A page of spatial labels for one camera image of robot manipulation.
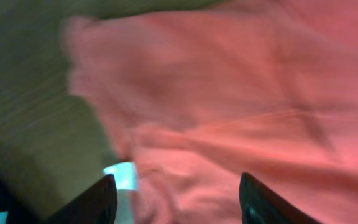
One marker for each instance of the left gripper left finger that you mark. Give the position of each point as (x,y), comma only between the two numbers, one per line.
(96,205)

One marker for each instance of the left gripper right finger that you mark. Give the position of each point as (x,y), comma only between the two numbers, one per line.
(261,205)

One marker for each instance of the red printed t-shirt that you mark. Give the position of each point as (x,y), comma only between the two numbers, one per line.
(196,98)

